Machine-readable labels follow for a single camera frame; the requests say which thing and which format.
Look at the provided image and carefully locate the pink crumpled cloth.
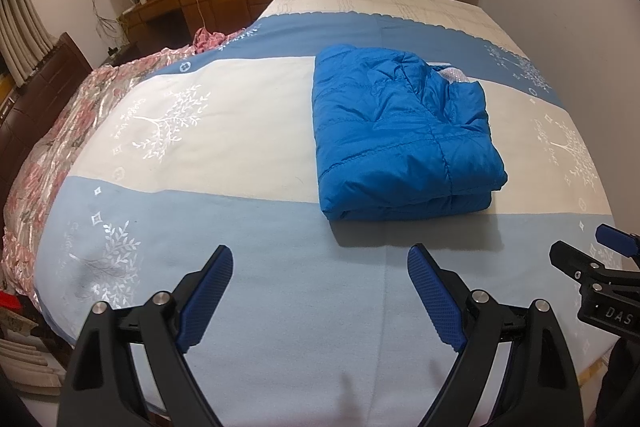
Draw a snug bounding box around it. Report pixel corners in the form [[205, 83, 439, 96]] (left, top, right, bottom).
[[192, 26, 238, 54]]

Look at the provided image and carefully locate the white ribbed object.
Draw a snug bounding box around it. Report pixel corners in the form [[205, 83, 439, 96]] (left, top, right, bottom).
[[0, 337, 68, 390]]

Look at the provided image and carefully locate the wooden desk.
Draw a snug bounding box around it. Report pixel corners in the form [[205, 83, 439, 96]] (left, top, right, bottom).
[[115, 0, 216, 48]]

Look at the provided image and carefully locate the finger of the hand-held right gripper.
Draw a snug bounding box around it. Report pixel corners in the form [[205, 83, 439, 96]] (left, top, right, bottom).
[[549, 241, 608, 280], [595, 223, 640, 260]]

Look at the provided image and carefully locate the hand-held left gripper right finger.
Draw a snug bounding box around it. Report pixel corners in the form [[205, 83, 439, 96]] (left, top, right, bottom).
[[407, 243, 586, 427]]

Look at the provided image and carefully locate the blue white printed bedsheet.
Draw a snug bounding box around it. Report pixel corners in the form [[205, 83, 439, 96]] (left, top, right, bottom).
[[35, 0, 616, 427]]

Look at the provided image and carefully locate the beige curtain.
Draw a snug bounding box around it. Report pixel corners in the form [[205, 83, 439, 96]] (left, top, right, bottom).
[[0, 0, 58, 90]]

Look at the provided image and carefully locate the dark wooden headboard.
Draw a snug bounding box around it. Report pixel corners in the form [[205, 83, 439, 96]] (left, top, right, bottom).
[[0, 32, 96, 208]]

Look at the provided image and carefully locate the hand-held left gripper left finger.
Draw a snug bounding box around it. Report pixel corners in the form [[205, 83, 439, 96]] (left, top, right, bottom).
[[56, 244, 234, 427]]

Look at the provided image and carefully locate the pink floral quilt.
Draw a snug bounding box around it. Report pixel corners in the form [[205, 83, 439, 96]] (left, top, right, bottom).
[[0, 47, 196, 308]]

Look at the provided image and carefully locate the blue puffer jacket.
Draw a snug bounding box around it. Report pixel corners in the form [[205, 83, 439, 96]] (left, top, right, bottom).
[[310, 44, 508, 222]]

